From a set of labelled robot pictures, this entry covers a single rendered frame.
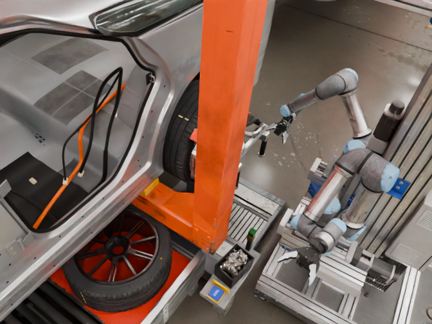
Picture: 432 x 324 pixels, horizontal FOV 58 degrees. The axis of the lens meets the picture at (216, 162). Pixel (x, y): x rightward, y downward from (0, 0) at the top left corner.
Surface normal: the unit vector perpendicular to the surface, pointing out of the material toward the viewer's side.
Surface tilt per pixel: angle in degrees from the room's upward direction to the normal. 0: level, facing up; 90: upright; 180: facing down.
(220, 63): 90
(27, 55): 6
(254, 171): 0
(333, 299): 0
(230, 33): 90
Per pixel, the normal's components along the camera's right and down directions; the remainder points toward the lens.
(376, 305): 0.07, -0.68
